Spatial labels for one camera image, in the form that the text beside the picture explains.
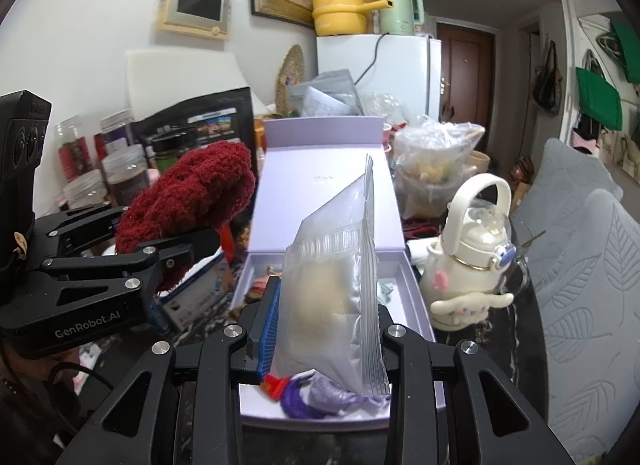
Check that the lavender gift box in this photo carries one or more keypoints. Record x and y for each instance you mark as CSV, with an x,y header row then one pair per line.
x,y
320,155

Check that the yellow pot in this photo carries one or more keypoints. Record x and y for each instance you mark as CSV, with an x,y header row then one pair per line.
x,y
340,12

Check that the white fridge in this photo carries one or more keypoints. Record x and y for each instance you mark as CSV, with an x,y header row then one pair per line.
x,y
400,70

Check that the clear zip bag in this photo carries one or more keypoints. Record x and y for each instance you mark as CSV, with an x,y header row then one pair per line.
x,y
325,305

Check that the blue white medicine box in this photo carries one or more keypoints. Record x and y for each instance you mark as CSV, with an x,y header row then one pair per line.
x,y
195,295

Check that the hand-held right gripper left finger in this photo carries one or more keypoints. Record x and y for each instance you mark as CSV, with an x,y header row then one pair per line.
x,y
267,335

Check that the brown door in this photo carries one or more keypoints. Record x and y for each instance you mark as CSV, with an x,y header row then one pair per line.
x,y
465,80

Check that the clear jar with brown contents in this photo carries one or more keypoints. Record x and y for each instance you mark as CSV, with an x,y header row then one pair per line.
x,y
125,175

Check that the clear jar with red contents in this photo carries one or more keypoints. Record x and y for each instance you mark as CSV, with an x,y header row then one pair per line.
x,y
71,150

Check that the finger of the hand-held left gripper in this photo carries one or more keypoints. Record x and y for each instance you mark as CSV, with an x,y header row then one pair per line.
x,y
70,230
190,245

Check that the green jar with black lid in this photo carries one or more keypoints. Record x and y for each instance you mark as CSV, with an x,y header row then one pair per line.
x,y
167,147

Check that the glass mug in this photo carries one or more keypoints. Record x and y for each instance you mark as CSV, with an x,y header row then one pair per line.
x,y
520,250

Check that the clear plastic food bag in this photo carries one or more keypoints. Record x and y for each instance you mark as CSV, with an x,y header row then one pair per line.
x,y
435,165

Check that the leaf print fabric pouch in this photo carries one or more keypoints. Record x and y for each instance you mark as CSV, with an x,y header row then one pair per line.
x,y
386,290

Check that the black printed bag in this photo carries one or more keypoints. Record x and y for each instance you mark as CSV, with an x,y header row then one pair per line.
x,y
200,115

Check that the beige cup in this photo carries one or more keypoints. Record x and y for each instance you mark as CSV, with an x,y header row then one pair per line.
x,y
479,162

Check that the woven straw mat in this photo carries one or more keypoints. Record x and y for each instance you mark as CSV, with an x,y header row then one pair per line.
x,y
290,75

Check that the grey plastic parcel bag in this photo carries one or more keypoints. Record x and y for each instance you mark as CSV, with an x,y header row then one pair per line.
x,y
325,90

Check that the green electric kettle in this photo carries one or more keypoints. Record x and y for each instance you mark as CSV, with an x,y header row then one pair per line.
x,y
397,10

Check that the dark hanging handbag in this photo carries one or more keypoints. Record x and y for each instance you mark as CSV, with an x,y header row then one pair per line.
x,y
549,80

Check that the dark red knitted scrunchie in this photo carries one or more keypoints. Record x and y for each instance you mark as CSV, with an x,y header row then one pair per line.
x,y
200,185

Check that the cream cartoon water bottle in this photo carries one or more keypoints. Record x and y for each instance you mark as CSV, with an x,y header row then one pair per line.
x,y
465,255

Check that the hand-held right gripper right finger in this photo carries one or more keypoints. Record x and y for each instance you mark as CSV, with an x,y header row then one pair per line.
x,y
400,360

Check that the clear jar with purple contents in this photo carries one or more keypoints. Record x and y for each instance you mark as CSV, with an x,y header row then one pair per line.
x,y
116,127

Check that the green tote bag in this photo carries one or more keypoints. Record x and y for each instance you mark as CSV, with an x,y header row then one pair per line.
x,y
627,50
597,97

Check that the red foil packet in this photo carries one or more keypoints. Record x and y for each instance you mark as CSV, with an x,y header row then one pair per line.
x,y
274,385

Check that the brown orange candy wrappers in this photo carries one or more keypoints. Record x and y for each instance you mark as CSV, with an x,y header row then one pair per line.
x,y
261,289

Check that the cream wall intercom panel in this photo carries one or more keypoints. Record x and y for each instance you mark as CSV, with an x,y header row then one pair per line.
x,y
195,2

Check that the grey leaf pattern chair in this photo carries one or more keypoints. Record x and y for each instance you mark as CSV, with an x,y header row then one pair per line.
x,y
590,320
565,170

